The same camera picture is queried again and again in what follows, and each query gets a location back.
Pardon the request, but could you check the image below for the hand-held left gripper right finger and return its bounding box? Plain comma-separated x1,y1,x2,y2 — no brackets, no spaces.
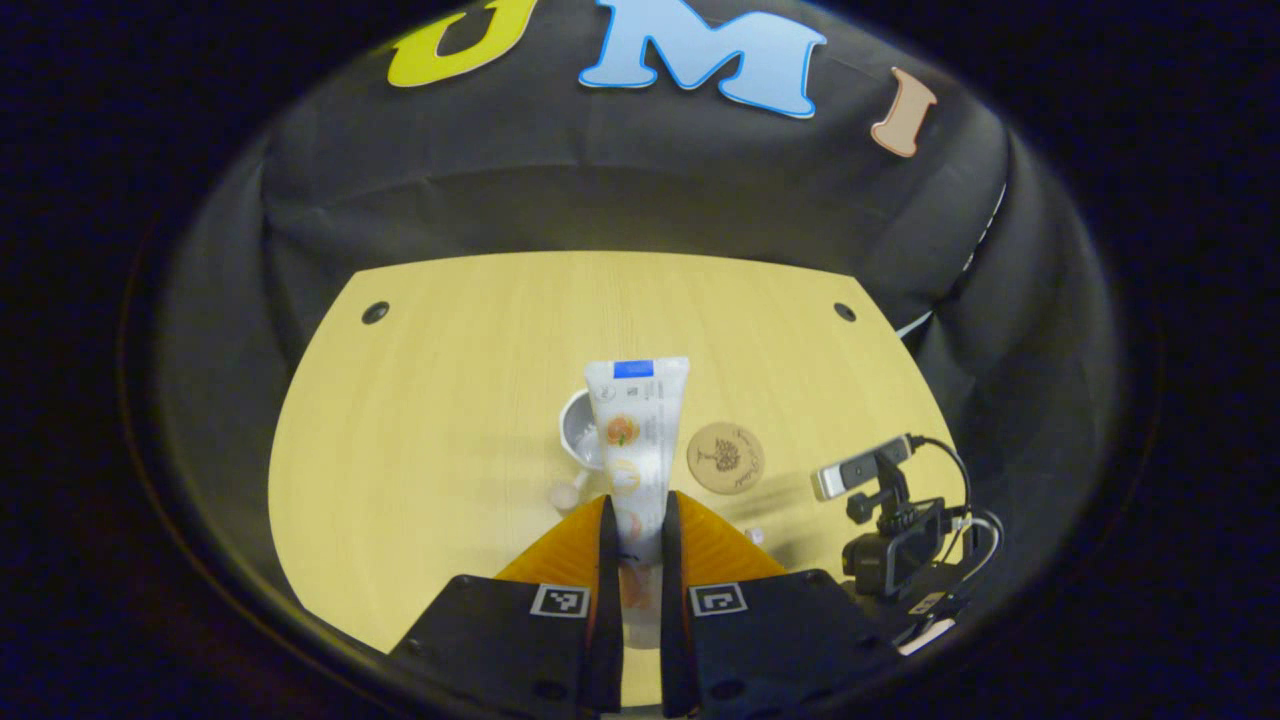
660,490,906,719

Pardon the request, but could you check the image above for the black camera cable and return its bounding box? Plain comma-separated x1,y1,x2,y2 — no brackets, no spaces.
908,436,1004,591

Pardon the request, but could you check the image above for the round wooden coaster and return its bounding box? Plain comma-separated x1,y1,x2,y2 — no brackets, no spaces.
686,421,766,496

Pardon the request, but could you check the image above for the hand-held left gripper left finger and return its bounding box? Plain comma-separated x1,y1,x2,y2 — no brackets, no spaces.
388,492,624,716

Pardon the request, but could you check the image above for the white camera cable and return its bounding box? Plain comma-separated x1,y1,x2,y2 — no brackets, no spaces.
950,518,1001,586

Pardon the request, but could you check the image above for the white cup with handle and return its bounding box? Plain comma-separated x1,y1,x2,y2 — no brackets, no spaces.
550,388,609,513

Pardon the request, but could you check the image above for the light wooden desktop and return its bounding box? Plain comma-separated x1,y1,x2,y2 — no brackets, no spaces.
268,250,966,709

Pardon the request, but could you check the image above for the white toothpaste tube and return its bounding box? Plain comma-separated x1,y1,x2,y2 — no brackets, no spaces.
583,357,691,651

